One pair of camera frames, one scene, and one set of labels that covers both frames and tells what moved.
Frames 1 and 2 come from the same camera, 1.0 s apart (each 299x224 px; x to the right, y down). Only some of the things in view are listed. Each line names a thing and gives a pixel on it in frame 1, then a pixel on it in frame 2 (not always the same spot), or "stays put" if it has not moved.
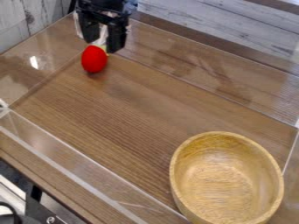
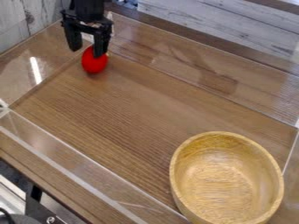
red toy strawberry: (93, 58) stays put
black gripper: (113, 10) to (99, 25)
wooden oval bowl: (226, 179) stays put
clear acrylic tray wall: (91, 134) stays put
